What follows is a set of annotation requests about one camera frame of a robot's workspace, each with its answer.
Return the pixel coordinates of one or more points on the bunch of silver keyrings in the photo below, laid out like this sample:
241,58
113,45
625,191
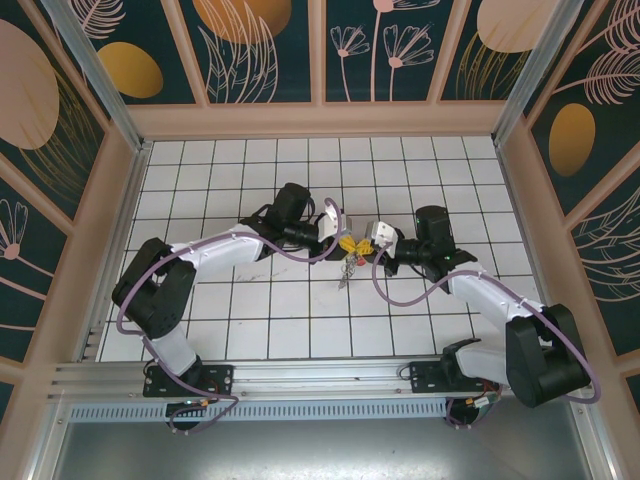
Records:
347,272

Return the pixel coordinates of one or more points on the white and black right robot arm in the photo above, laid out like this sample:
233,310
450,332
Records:
490,295

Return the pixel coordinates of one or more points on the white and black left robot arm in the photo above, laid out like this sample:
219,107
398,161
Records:
220,250

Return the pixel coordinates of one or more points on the grey metal sheet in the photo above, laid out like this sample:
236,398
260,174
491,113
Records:
320,455

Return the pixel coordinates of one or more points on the aluminium mounting rail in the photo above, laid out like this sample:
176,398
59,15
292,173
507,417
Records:
325,380

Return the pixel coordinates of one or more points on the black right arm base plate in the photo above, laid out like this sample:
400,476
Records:
425,377

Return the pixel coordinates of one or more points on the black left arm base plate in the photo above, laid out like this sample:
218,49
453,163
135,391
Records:
220,380

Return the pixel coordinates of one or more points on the aluminium corner post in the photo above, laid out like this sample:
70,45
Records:
532,70
97,70

